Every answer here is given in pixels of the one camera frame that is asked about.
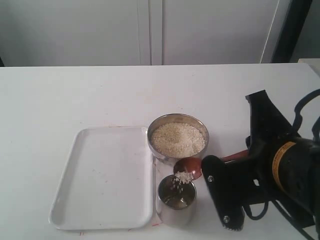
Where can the steel cup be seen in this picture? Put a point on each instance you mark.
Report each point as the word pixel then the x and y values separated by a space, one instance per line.
pixel 175 202

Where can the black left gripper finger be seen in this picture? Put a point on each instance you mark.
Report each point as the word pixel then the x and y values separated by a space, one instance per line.
pixel 219 185

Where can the white rectangular plastic tray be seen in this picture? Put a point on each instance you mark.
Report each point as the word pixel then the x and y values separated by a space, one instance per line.
pixel 107 182

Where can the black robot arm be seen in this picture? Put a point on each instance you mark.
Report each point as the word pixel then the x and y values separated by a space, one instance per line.
pixel 304 178

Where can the white cabinet behind table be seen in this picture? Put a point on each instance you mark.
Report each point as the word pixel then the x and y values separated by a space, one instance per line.
pixel 139 32

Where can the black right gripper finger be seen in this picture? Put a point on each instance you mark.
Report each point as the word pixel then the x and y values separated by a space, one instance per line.
pixel 266 121

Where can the brown wooden spoon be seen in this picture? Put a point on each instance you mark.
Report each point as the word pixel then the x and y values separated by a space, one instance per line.
pixel 193 164

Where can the white rice in bowl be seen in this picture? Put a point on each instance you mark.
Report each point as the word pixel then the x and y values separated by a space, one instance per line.
pixel 177 140

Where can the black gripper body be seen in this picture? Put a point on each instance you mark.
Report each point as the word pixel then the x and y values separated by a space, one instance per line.
pixel 259 177

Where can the wide steel rice bowl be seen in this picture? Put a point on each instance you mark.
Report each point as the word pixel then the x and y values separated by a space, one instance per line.
pixel 176 118

